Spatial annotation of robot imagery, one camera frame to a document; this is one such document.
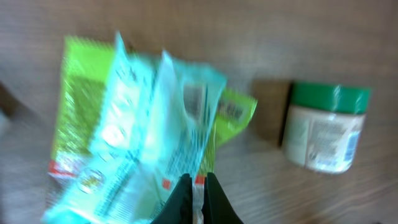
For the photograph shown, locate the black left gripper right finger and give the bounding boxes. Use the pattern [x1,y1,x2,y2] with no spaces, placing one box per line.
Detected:
[201,172,243,224]

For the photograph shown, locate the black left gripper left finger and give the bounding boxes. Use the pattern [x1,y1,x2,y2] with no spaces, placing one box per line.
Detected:
[152,174,193,224]

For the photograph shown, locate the teal translucent packet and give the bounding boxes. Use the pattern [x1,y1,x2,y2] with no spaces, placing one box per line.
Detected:
[42,35,226,223]

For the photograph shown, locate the green lid jar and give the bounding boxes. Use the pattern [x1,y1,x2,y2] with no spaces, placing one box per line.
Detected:
[282,82,371,174]

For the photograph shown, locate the green snack bag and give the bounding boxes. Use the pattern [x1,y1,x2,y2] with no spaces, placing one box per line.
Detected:
[49,36,257,185]

